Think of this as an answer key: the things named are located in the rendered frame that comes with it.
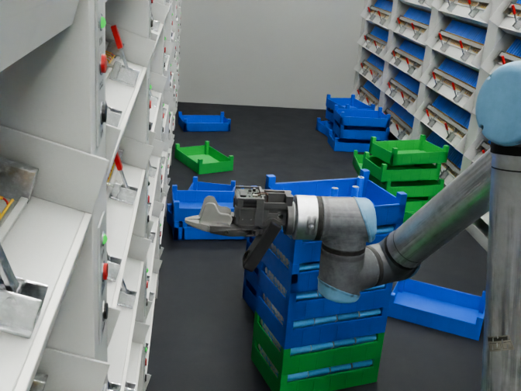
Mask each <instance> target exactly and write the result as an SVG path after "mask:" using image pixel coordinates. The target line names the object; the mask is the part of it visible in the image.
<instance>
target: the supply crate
mask: <svg viewBox="0 0 521 391"><path fill-rule="evenodd" d="M369 174H370V171H369V170H367V169H361V171H360V176H363V177H364V187H363V192H362V198H366V199H370V200H371V202H372V203H373V205H374V208H375V212H376V217H377V226H383V225H391V224H399V223H403V219H404V214H405V204H406V200H407V194H406V193H405V192H397V194H396V197H395V196H394V195H392V194H391V193H389V192H387V191H386V190H384V189H383V188H381V187H380V186H378V185H376V184H375V183H373V182H372V181H370V180H369ZM275 180H276V177H275V176H274V175H266V184H265V189H267V190H289V191H291V192H292V195H293V196H294V195H306V196H330V195H331V188H332V187H337V188H338V189H339V191H338V197H351V191H352V186H353V185H357V178H339V179H327V180H315V181H303V182H279V183H275Z"/></svg>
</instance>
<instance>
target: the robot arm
mask: <svg viewBox="0 0 521 391"><path fill-rule="evenodd" d="M475 115H476V120H477V123H478V127H480V128H482V133H483V135H484V136H485V137H486V138H487V139H489V140H490V141H491V148H490V149H488V150H487V151H486V152H485V153H484V154H483V155H482V156H480V158H478V159H477V160H476V161H475V162H474V163H473V164H471V165H470V166H469V167H468V168H466V169H465V170H464V171H463V172H462V173H461V174H459V175H458V176H457V177H456V178H455V179H454V180H453V181H452V182H451V183H450V184H448V185H447V186H446V187H445V188H444V189H442V190H441V191H440V192H439V193H437V194H436V195H435V196H434V197H433V198H432V199H431V200H430V201H429V202H428V203H426V204H425V205H424V206H423V207H422V208H421V209H419V210H418V211H417V212H416V213H414V214H413V215H412V216H411V217H410V218H408V219H407V220H406V221H405V222H404V223H403V224H402V225H401V226H400V227H399V228H397V229H396V230H394V231H392V232H391V233H390V234H389V235H388V236H387V237H385V238H384V239H383V240H382V241H380V242H379V243H376V244H370V245H366V242H368V243H371V242H372V241H374V239H375V237H376V236H375V234H376V233H377V217H376V212H375V208H374V205H373V203H372V202H371V200H370V199H366V198H357V197H355V196H352V197H338V196H315V195H294V196H293V195H292V192H291V191H289V190H267V189H261V187H260V186H238V185H236V189H235V194H234V197H233V207H234V212H231V209H230V208H229V207H227V206H219V205H218V203H217V201H216V198H215V197H214V196H210V195H209V196H207V197H205V199H204V201H203V204H202V208H201V210H200V213H199V215H197V216H190V217H187V218H185V223H186V224H188V225H190V226H192V227H194V228H196V229H199V230H203V231H205V232H210V233H211V234H218V235H222V236H227V237H255V236H256V237H255V238H254V240H253V242H252V243H251V245H250V246H249V248H248V249H247V251H246V252H245V253H244V254H243V257H242V261H243V268H245V269H246V270H248V271H249V272H253V271H254V270H255V268H256V267H257V266H258V265H259V263H260V262H261V259H262V257H263V256H264V255H265V253H266V252H267V250H268V248H269V247H270V246H271V244H272V242H273V241H274V239H275V238H276V236H277V235H278V233H279V232H280V230H281V225H283V232H284V235H291V236H292V238H293V239H294V240H321V241H322V247H321V255H320V262H319V275H318V276H317V279H318V291H319V293H320V294H321V295H322V296H323V297H325V298H326V299H328V300H331V301H334V302H336V303H355V302H356V301H358V299H359V297H360V296H361V294H360V291H361V290H364V289H369V288H372V287H375V286H379V285H384V284H388V283H391V282H401V281H405V280H406V279H409V278H411V277H413V276H414V275H415V274H416V273H417V272H418V270H419V267H420V265H421V263H422V261H424V260H425V259H426V258H428V257H429V256H430V255H431V254H433V253H434V252H435V251H437V250H438V249H440V248H441V247H442V246H444V245H445V244H446V243H447V242H448V241H450V240H451V239H453V238H454V237H456V236H457V235H458V234H459V233H460V232H462V231H463V230H465V229H466V228H467V227H469V226H470V225H471V224H472V223H474V222H475V221H476V220H478V219H479V218H480V217H482V216H483V215H485V214H486V213H487V212H488V211H489V224H488V257H487V273H486V290H485V323H484V340H483V358H482V374H481V391H521V61H513V62H509V63H507V64H503V65H502V66H501V67H498V68H497V69H496V70H494V71H493V72H492V73H491V75H490V76H489V77H487V78H486V80H485V82H484V83H483V85H482V86H481V88H480V91H479V93H478V97H477V100H476V106H475ZM242 188H245V189H242Z"/></svg>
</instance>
